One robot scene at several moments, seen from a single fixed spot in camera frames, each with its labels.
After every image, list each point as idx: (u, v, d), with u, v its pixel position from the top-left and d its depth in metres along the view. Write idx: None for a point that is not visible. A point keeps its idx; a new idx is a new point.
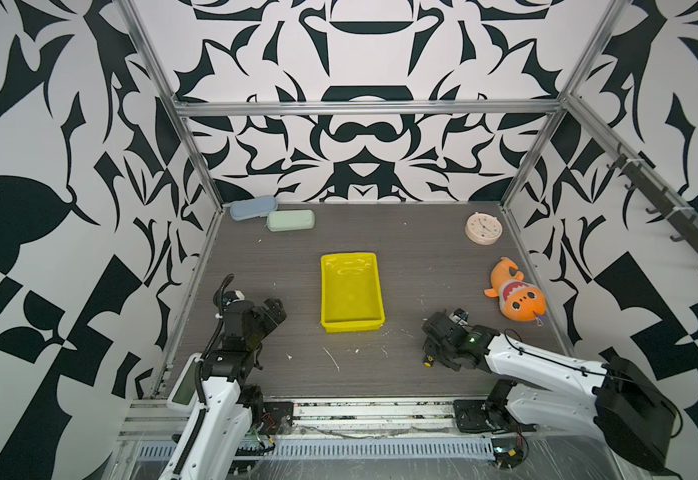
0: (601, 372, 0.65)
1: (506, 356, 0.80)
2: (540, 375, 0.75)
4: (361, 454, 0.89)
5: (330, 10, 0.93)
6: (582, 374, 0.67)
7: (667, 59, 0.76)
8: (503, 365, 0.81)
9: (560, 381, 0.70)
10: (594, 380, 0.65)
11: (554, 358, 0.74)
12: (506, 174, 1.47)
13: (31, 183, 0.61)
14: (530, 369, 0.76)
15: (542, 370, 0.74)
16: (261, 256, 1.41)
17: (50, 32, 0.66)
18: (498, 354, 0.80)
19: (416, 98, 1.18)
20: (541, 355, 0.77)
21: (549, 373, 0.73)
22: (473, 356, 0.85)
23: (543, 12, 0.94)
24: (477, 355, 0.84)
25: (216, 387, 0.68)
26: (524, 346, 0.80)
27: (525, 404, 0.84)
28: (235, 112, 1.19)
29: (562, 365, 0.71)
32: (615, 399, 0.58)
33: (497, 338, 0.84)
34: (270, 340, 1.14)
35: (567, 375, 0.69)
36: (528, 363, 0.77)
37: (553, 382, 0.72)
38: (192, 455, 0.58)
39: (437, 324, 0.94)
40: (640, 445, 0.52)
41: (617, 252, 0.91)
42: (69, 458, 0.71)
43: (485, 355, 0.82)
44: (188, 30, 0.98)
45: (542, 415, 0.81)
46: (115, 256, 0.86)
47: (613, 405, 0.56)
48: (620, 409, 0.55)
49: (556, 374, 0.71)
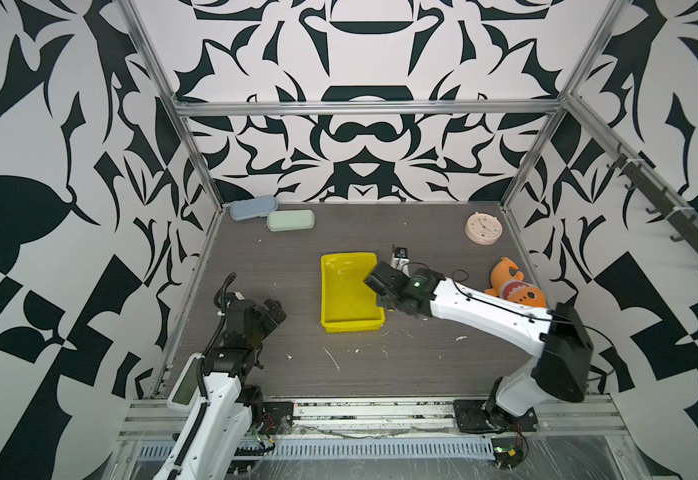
0: (547, 318, 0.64)
1: (454, 301, 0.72)
2: (483, 322, 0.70)
4: (361, 454, 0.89)
5: (330, 10, 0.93)
6: (529, 320, 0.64)
7: (667, 59, 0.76)
8: (448, 311, 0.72)
9: (505, 328, 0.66)
10: (541, 326, 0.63)
11: (501, 303, 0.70)
12: (505, 174, 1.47)
13: (32, 183, 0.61)
14: (478, 315, 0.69)
15: (487, 316, 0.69)
16: (261, 256, 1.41)
17: (50, 32, 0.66)
18: (445, 300, 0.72)
19: (416, 98, 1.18)
20: (489, 300, 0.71)
21: (495, 320, 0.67)
22: (415, 301, 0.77)
23: (543, 12, 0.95)
24: (419, 299, 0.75)
25: (216, 383, 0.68)
26: (472, 292, 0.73)
27: (504, 393, 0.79)
28: (235, 112, 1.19)
29: (510, 311, 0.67)
32: (559, 342, 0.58)
33: (444, 282, 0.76)
34: (270, 340, 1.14)
35: (514, 321, 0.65)
36: (476, 309, 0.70)
37: (498, 329, 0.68)
38: (192, 447, 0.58)
39: (378, 272, 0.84)
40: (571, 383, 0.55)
41: (617, 253, 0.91)
42: (69, 458, 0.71)
43: (429, 300, 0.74)
44: (188, 30, 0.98)
45: (522, 397, 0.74)
46: (115, 255, 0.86)
47: (559, 349, 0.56)
48: (566, 356, 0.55)
49: (504, 320, 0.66)
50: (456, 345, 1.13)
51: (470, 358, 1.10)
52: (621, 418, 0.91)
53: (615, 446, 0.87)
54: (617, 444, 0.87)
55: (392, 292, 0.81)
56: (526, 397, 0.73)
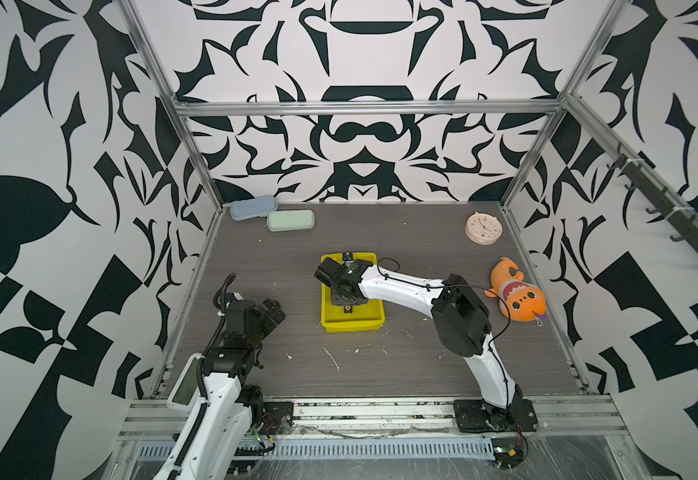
0: (440, 285, 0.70)
1: (374, 282, 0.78)
2: (398, 297, 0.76)
4: (361, 454, 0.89)
5: (330, 10, 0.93)
6: (426, 289, 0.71)
7: (667, 59, 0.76)
8: (372, 290, 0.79)
9: (411, 299, 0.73)
10: (434, 292, 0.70)
11: (408, 278, 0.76)
12: (505, 174, 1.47)
13: (31, 183, 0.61)
14: (392, 291, 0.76)
15: (398, 291, 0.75)
16: (261, 256, 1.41)
17: (50, 31, 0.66)
18: (368, 280, 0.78)
19: (416, 98, 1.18)
20: (403, 276, 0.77)
21: (403, 292, 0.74)
22: (349, 286, 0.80)
23: (543, 12, 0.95)
24: (353, 283, 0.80)
25: (217, 383, 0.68)
26: (390, 271, 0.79)
27: (481, 385, 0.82)
28: (235, 112, 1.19)
29: (412, 283, 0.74)
32: (445, 303, 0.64)
33: (370, 267, 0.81)
34: (270, 340, 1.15)
35: (415, 291, 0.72)
36: (391, 286, 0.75)
37: (407, 301, 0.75)
38: (192, 448, 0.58)
39: (323, 265, 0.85)
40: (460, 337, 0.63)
41: (617, 253, 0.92)
42: (69, 458, 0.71)
43: (357, 280, 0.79)
44: (188, 30, 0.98)
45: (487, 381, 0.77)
46: (115, 255, 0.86)
47: (443, 309, 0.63)
48: (448, 314, 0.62)
49: (408, 291, 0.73)
50: None
51: None
52: (621, 418, 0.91)
53: (615, 446, 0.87)
54: (617, 444, 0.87)
55: (336, 283, 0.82)
56: (483, 377, 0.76)
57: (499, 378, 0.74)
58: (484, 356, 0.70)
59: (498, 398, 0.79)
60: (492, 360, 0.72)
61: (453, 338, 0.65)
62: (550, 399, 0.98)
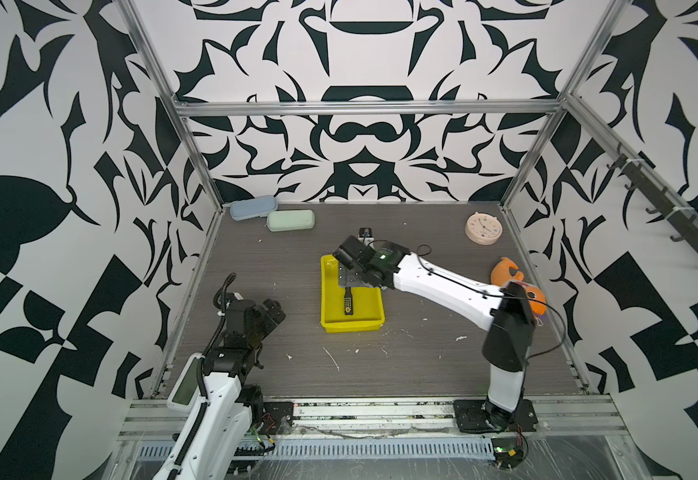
0: (498, 293, 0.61)
1: (415, 276, 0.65)
2: (441, 298, 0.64)
4: (361, 454, 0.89)
5: (330, 10, 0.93)
6: (482, 296, 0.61)
7: (667, 59, 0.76)
8: (409, 285, 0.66)
9: (460, 304, 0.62)
10: (492, 302, 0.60)
11: (459, 279, 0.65)
12: (505, 174, 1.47)
13: (32, 183, 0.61)
14: (438, 291, 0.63)
15: (446, 291, 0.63)
16: (261, 257, 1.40)
17: (50, 31, 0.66)
18: (407, 273, 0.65)
19: (416, 98, 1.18)
20: (450, 276, 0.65)
21: (453, 295, 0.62)
22: (379, 274, 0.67)
23: (543, 12, 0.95)
24: (384, 272, 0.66)
25: (217, 383, 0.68)
26: (435, 267, 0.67)
27: (491, 387, 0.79)
28: (235, 112, 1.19)
29: (464, 286, 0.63)
32: (506, 315, 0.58)
33: (408, 257, 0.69)
34: (270, 340, 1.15)
35: (469, 297, 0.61)
36: (438, 284, 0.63)
37: (452, 304, 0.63)
38: (192, 447, 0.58)
39: (345, 245, 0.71)
40: (510, 354, 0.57)
41: (617, 253, 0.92)
42: (69, 458, 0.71)
43: (393, 272, 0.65)
44: (188, 30, 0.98)
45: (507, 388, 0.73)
46: (115, 255, 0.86)
47: (505, 321, 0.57)
48: (510, 328, 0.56)
49: (458, 295, 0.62)
50: (456, 345, 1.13)
51: (470, 358, 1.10)
52: (621, 418, 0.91)
53: (615, 446, 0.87)
54: (617, 444, 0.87)
55: (362, 269, 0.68)
56: (505, 387, 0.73)
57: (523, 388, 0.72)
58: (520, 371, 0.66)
59: (507, 402, 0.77)
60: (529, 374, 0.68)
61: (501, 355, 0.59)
62: (550, 399, 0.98)
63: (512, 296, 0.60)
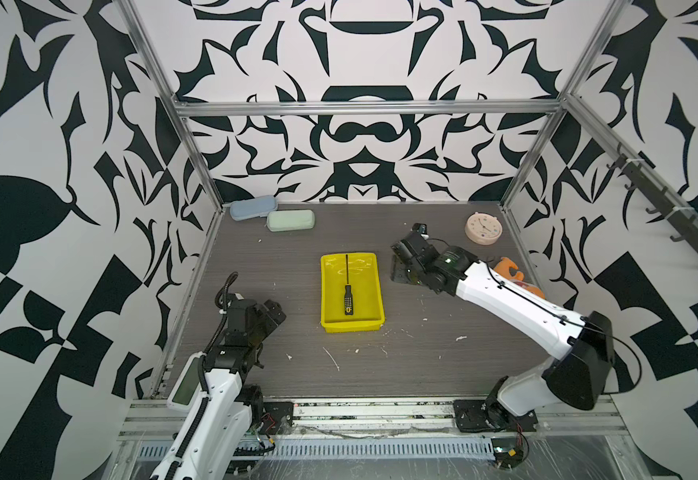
0: (580, 323, 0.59)
1: (484, 286, 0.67)
2: (510, 313, 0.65)
4: (361, 454, 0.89)
5: (330, 10, 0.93)
6: (560, 321, 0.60)
7: (667, 59, 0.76)
8: (475, 294, 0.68)
9: (530, 323, 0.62)
10: (571, 330, 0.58)
11: (532, 298, 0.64)
12: (505, 174, 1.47)
13: (31, 183, 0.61)
14: (506, 306, 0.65)
15: (517, 308, 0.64)
16: (261, 257, 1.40)
17: (50, 32, 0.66)
18: (476, 282, 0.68)
19: (416, 98, 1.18)
20: (522, 293, 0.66)
21: (524, 313, 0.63)
22: (441, 277, 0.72)
23: (543, 12, 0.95)
24: (447, 276, 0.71)
25: (218, 379, 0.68)
26: (506, 280, 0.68)
27: (506, 392, 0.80)
28: (235, 112, 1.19)
29: (541, 307, 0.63)
32: (588, 349, 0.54)
33: (476, 265, 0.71)
34: (270, 340, 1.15)
35: (544, 319, 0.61)
36: (508, 298, 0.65)
37: (523, 323, 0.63)
38: (193, 440, 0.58)
39: (408, 240, 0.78)
40: (584, 391, 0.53)
41: (617, 253, 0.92)
42: (69, 457, 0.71)
43: (459, 278, 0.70)
44: (188, 30, 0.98)
45: (526, 397, 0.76)
46: (115, 255, 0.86)
47: (585, 354, 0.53)
48: (591, 362, 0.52)
49: (533, 316, 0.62)
50: (456, 345, 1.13)
51: (470, 358, 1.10)
52: (621, 418, 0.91)
53: (615, 446, 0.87)
54: (617, 445, 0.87)
55: (419, 264, 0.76)
56: (528, 397, 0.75)
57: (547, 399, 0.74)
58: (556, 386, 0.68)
59: (518, 407, 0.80)
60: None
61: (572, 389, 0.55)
62: None
63: (596, 327, 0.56)
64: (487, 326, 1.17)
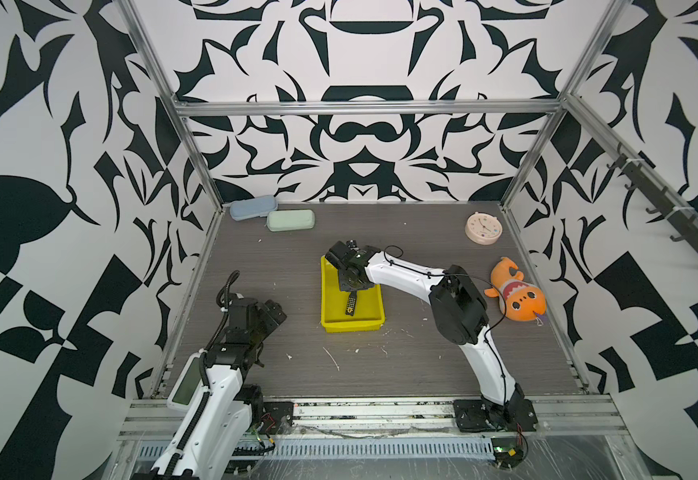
0: (441, 274, 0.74)
1: (380, 267, 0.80)
2: (400, 282, 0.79)
4: (360, 454, 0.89)
5: (330, 10, 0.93)
6: (427, 276, 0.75)
7: (668, 58, 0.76)
8: (377, 275, 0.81)
9: (411, 285, 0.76)
10: (434, 280, 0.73)
11: (413, 265, 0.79)
12: (505, 174, 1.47)
13: (31, 183, 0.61)
14: (395, 276, 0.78)
15: (400, 276, 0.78)
16: (261, 256, 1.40)
17: (50, 31, 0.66)
18: (373, 265, 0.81)
19: (416, 98, 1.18)
20: (407, 264, 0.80)
21: (405, 278, 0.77)
22: (356, 270, 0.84)
23: (543, 11, 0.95)
24: (360, 268, 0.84)
25: (220, 374, 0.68)
26: (395, 258, 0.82)
27: (480, 382, 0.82)
28: (235, 111, 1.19)
29: (414, 270, 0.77)
32: (443, 290, 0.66)
33: (377, 254, 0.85)
34: (270, 340, 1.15)
35: (416, 277, 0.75)
36: (396, 271, 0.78)
37: (407, 287, 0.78)
38: (194, 434, 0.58)
39: (333, 247, 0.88)
40: (452, 322, 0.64)
41: (617, 253, 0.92)
42: (69, 457, 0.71)
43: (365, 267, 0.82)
44: (188, 30, 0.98)
45: (486, 376, 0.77)
46: (115, 255, 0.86)
47: (439, 294, 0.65)
48: (444, 298, 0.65)
49: (409, 277, 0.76)
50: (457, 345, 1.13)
51: None
52: (621, 418, 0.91)
53: (615, 446, 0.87)
54: (617, 444, 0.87)
55: (344, 267, 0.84)
56: (483, 373, 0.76)
57: (496, 373, 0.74)
58: (477, 346, 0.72)
59: (495, 395, 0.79)
60: (490, 354, 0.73)
61: (447, 326, 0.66)
62: (549, 399, 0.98)
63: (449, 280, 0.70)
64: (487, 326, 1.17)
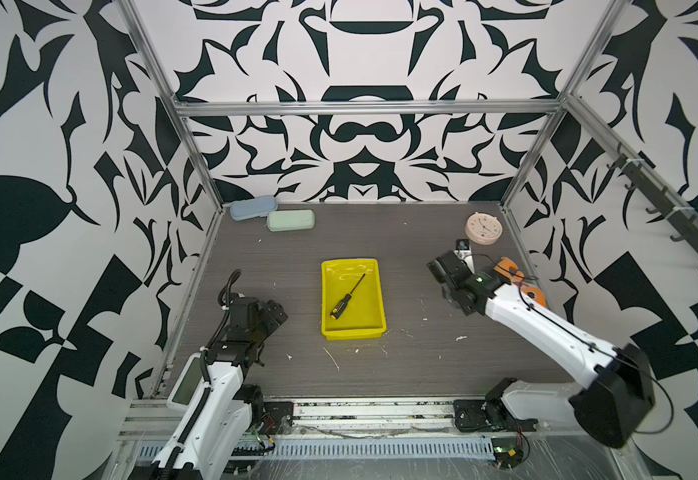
0: (609, 351, 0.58)
1: (512, 307, 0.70)
2: (541, 337, 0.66)
4: (361, 454, 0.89)
5: (330, 10, 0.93)
6: (588, 348, 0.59)
7: (667, 58, 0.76)
8: (505, 313, 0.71)
9: (560, 349, 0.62)
10: (599, 358, 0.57)
11: (564, 324, 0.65)
12: (505, 174, 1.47)
13: (31, 182, 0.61)
14: (534, 327, 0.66)
15: (545, 331, 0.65)
16: (261, 256, 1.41)
17: (50, 31, 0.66)
18: (504, 302, 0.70)
19: (416, 98, 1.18)
20: (553, 318, 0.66)
21: (552, 338, 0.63)
22: (472, 294, 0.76)
23: (543, 11, 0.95)
24: (477, 294, 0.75)
25: (220, 371, 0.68)
26: (536, 303, 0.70)
27: (515, 394, 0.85)
28: (235, 112, 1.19)
29: (570, 335, 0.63)
32: (615, 379, 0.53)
33: (506, 286, 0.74)
34: (270, 340, 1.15)
35: (571, 344, 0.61)
36: (536, 322, 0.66)
37: (552, 350, 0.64)
38: (195, 428, 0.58)
39: (443, 259, 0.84)
40: (611, 422, 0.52)
41: (617, 253, 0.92)
42: (69, 458, 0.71)
43: (488, 297, 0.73)
44: (188, 31, 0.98)
45: (533, 406, 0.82)
46: (115, 256, 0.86)
47: (611, 383, 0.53)
48: (618, 392, 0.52)
49: (560, 341, 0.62)
50: (456, 345, 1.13)
51: (470, 358, 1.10)
52: None
53: None
54: None
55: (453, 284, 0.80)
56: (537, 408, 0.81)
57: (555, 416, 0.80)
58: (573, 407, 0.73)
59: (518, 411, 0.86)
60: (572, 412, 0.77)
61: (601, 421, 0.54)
62: None
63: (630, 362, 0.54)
64: (485, 326, 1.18)
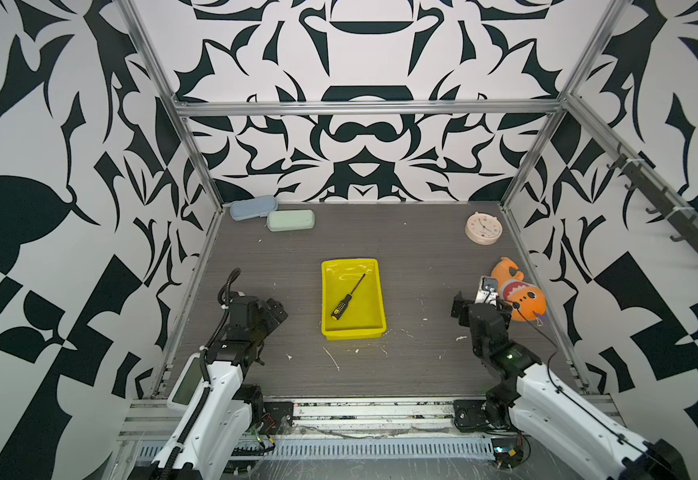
0: (639, 444, 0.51)
1: (540, 387, 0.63)
2: (569, 422, 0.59)
4: (361, 454, 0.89)
5: (330, 10, 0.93)
6: (617, 438, 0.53)
7: (668, 58, 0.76)
8: (532, 393, 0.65)
9: (588, 437, 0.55)
10: (628, 450, 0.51)
11: (592, 409, 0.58)
12: (505, 174, 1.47)
13: (31, 182, 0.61)
14: (562, 412, 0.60)
15: (572, 416, 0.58)
16: (261, 256, 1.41)
17: (50, 31, 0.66)
18: (532, 382, 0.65)
19: (416, 98, 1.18)
20: (582, 403, 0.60)
21: (578, 423, 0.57)
22: (503, 369, 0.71)
23: (543, 11, 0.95)
24: (508, 370, 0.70)
25: (220, 370, 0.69)
26: (564, 385, 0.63)
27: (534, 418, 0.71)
28: (235, 112, 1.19)
29: (598, 421, 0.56)
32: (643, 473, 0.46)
33: (538, 366, 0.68)
34: (270, 340, 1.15)
35: (599, 432, 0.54)
36: (563, 405, 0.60)
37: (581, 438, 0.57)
38: (195, 428, 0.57)
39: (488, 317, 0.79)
40: None
41: (617, 253, 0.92)
42: (69, 458, 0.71)
43: (518, 376, 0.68)
44: (188, 31, 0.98)
45: (543, 435, 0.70)
46: (115, 256, 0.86)
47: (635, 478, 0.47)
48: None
49: (588, 427, 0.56)
50: (456, 345, 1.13)
51: (470, 358, 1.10)
52: (621, 419, 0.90)
53: None
54: None
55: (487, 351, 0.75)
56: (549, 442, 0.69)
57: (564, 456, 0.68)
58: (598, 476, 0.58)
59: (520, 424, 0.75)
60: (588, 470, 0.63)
61: None
62: None
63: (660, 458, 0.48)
64: None
